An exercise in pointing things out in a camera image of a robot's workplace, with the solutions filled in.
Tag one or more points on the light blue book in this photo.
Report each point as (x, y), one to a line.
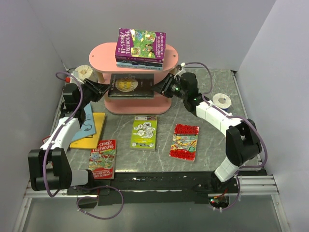
(88, 127)

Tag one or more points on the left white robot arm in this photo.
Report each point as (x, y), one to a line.
(49, 167)

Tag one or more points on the red Storey Treehouse book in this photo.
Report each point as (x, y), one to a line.
(184, 142)

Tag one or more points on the yellow book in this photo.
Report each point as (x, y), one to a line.
(91, 141)

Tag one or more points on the white toilet paper roll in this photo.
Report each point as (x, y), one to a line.
(84, 72)

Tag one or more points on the purple 117-Storey Treehouse book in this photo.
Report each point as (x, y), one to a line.
(141, 45)

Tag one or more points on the small red box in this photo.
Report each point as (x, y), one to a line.
(46, 140)

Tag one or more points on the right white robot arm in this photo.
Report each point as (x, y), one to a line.
(242, 141)

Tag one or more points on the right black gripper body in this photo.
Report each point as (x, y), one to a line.
(176, 91)

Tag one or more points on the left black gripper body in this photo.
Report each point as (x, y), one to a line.
(86, 99)

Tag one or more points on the blue 143-Storey Treehouse book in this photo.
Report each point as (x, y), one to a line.
(127, 65)

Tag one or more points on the blue wrapped tissue roll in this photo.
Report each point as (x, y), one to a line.
(222, 102)

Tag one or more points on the black base bar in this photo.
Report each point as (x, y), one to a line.
(165, 187)

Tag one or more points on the black Moon and Sixpence book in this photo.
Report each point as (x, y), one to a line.
(131, 85)

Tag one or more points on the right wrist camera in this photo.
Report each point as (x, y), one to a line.
(180, 69)

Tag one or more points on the Little Women book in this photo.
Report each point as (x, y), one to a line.
(145, 63)

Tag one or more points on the red Treehouse book at edge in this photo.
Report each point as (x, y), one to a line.
(102, 160)

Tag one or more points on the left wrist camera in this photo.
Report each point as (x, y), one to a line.
(71, 78)

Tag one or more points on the pink three-tier shelf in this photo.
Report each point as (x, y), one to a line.
(102, 60)

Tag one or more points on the green book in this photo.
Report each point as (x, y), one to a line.
(144, 131)

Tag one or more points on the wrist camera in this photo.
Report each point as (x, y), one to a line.
(180, 69)
(71, 78)

